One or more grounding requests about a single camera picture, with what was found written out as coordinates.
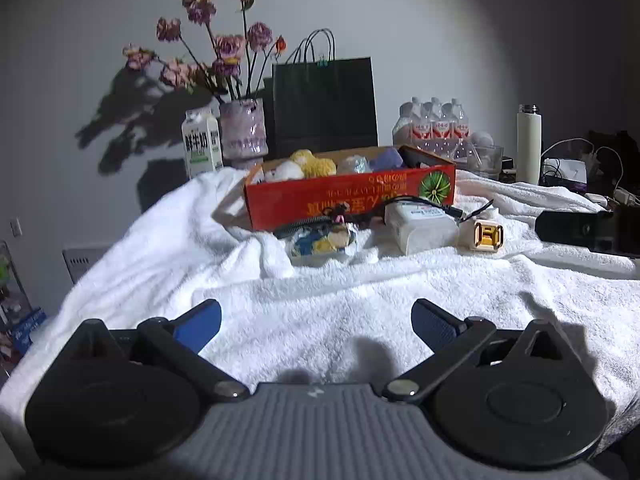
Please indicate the white milk carton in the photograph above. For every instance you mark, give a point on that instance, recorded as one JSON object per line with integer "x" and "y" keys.
{"x": 200, "y": 147}

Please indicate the white fluffy ball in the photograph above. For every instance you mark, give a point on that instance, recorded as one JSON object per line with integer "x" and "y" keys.
{"x": 285, "y": 170}

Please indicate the pack of water bottles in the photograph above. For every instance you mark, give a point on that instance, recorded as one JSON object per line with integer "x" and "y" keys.
{"x": 430, "y": 127}

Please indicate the white towel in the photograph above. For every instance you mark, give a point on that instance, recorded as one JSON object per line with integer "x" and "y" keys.
{"x": 350, "y": 300}

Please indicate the purple glass vase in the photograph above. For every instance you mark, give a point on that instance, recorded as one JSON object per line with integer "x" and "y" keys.
{"x": 242, "y": 130}

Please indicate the black paper bag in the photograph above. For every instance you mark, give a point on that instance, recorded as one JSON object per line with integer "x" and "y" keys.
{"x": 325, "y": 105}

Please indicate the white wall outlet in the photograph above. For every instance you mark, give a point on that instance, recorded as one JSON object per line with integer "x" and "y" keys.
{"x": 16, "y": 227}

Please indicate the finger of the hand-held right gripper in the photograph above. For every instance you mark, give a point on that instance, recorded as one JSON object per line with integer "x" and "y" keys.
{"x": 565, "y": 230}

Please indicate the dried flower bouquet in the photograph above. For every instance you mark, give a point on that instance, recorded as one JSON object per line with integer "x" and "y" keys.
{"x": 230, "y": 47}

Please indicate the red cardboard box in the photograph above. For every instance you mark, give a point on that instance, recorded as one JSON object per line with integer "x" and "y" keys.
{"x": 325, "y": 197}

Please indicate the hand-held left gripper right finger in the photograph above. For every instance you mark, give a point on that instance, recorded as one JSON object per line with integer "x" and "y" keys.
{"x": 435, "y": 325}

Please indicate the grey appliance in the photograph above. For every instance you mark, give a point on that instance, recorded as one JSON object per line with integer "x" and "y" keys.
{"x": 80, "y": 260}

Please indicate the blue yellow plastic packet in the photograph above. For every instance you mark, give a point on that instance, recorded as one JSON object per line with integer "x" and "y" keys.
{"x": 320, "y": 242}

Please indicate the white power adapter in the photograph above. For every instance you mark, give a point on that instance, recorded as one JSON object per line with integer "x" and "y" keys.
{"x": 425, "y": 227}

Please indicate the purple pouch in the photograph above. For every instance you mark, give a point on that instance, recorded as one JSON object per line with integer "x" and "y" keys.
{"x": 385, "y": 159}

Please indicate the yellow plush toy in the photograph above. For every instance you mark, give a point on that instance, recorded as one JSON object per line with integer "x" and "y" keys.
{"x": 317, "y": 165}

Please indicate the white paper box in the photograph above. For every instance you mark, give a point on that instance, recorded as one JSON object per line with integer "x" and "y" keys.
{"x": 565, "y": 169}

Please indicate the clear green packet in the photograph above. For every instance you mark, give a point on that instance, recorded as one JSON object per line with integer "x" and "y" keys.
{"x": 352, "y": 165}

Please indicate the white thermos bottle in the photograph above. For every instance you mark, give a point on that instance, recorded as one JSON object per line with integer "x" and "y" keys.
{"x": 528, "y": 145}

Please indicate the small white yellow charger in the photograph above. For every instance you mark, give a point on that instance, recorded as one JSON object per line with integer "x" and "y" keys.
{"x": 487, "y": 235}

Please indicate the cluttered storage cart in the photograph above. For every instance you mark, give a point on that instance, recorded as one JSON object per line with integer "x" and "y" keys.
{"x": 17, "y": 320}

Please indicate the black case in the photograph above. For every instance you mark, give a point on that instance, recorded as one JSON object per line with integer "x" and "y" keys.
{"x": 420, "y": 156}

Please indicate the clear glass cup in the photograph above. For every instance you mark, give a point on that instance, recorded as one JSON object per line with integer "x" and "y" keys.
{"x": 487, "y": 160}

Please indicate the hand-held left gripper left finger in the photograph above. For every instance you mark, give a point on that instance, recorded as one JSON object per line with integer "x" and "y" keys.
{"x": 200, "y": 327}

